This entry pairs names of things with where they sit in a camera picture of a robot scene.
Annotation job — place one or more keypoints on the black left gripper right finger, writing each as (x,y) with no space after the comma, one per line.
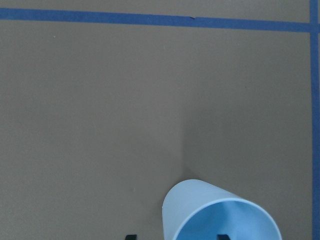
(223,237)

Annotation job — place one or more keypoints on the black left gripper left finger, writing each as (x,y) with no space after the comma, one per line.
(131,237)

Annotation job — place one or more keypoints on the light blue cup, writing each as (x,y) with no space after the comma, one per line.
(196,210)

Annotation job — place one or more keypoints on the brown table mat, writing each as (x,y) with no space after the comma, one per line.
(107,104)

